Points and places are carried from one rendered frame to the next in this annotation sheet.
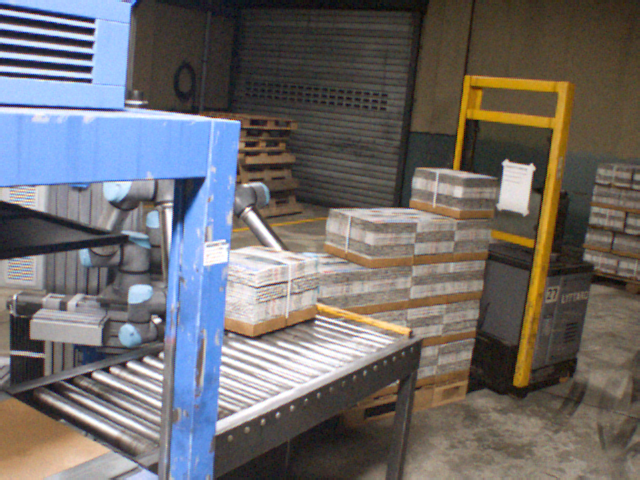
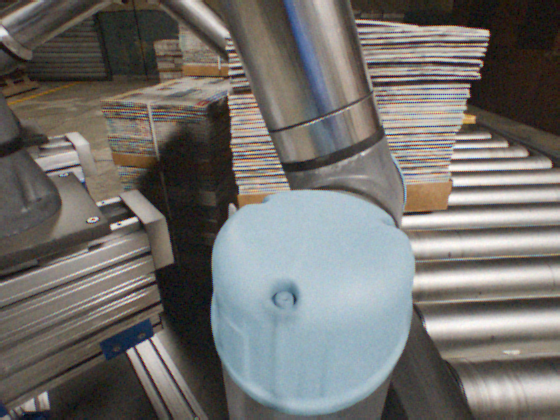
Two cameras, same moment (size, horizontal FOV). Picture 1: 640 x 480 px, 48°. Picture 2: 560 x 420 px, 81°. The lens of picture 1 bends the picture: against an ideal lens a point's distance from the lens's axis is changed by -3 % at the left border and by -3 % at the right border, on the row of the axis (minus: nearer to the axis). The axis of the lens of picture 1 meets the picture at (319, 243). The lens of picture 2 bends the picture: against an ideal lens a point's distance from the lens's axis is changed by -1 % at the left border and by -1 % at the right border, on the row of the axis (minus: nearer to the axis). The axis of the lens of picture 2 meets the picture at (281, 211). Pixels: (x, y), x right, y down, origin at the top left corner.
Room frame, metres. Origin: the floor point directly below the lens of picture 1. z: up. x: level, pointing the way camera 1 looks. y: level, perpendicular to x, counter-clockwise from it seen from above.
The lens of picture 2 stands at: (2.15, 0.61, 1.03)
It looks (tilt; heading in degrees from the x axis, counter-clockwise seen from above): 29 degrees down; 323
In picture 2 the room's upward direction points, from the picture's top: straight up
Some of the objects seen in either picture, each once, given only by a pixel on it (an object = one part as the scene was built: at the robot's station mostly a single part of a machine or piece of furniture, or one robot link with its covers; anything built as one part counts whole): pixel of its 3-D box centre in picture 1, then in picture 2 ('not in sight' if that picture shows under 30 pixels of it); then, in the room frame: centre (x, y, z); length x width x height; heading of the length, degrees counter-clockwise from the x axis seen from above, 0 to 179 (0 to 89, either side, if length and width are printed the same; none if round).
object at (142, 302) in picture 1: (145, 303); (315, 307); (2.23, 0.53, 0.92); 0.11 x 0.08 x 0.11; 124
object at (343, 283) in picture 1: (338, 339); (228, 162); (3.60, -0.15, 0.42); 1.17 x 0.39 x 0.83; 129
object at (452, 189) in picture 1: (440, 285); not in sight; (4.06, -0.71, 0.65); 0.39 x 0.30 x 1.29; 39
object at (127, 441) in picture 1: (93, 424); not in sight; (1.64, 0.50, 0.77); 0.47 x 0.05 x 0.05; 57
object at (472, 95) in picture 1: (456, 216); not in sight; (4.59, -0.84, 0.97); 0.09 x 0.09 x 1.75; 39
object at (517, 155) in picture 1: (506, 177); not in sight; (4.34, -1.07, 1.27); 0.57 x 0.01 x 0.65; 39
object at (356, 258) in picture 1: (367, 253); (232, 67); (3.69, -0.25, 0.86); 0.38 x 0.29 x 0.04; 37
